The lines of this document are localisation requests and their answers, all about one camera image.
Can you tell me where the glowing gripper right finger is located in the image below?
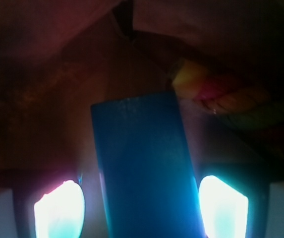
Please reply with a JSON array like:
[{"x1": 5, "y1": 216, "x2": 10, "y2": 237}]
[{"x1": 198, "y1": 163, "x2": 284, "y2": 238}]

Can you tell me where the multicolour twisted rope toy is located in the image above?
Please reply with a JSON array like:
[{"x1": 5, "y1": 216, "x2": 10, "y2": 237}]
[{"x1": 169, "y1": 59, "x2": 284, "y2": 137}]

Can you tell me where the blue wooden block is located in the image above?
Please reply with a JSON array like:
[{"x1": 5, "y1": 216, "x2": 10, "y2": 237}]
[{"x1": 91, "y1": 91, "x2": 205, "y2": 238}]

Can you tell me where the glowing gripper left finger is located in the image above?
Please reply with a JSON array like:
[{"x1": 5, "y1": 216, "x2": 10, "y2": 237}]
[{"x1": 0, "y1": 171, "x2": 86, "y2": 238}]

